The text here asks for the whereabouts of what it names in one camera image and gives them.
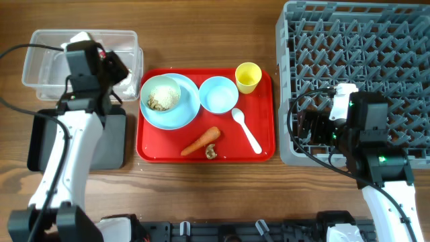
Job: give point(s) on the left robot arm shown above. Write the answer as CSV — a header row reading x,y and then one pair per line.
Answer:
x,y
55,211

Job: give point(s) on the pale green bowl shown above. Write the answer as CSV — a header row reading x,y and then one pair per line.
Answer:
x,y
151,83

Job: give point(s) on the brown food scrap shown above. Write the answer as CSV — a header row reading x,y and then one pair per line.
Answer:
x,y
210,152

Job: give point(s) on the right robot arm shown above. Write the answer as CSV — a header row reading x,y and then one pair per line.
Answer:
x,y
356,127

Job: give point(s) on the white tissue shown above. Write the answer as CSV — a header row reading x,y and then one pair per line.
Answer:
x,y
125,87

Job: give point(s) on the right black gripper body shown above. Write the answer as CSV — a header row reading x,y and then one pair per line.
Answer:
x,y
324,130

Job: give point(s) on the red plastic tray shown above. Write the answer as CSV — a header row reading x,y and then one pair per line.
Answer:
x,y
164,146

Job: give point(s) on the light blue bowl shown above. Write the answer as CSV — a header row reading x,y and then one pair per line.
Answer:
x,y
218,95

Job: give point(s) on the rice and food leftovers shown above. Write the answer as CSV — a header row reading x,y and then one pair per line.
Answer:
x,y
163,98

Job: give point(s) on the orange carrot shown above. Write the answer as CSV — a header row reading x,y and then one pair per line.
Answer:
x,y
205,139

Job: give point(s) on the clear plastic bin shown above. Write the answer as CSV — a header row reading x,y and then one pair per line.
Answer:
x,y
46,70

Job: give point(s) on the white plastic spoon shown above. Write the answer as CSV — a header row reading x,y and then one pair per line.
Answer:
x,y
239,117

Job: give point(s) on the light blue plate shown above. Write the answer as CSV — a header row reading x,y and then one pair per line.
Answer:
x,y
183,113

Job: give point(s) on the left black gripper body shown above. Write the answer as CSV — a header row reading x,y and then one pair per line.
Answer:
x,y
115,70

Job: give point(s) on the yellow plastic cup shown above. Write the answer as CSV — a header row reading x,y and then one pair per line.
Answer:
x,y
247,76

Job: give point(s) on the black plastic tray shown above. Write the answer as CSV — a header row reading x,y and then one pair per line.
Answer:
x,y
109,153

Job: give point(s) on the grey dishwasher rack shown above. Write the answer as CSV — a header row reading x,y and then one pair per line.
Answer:
x,y
380,47

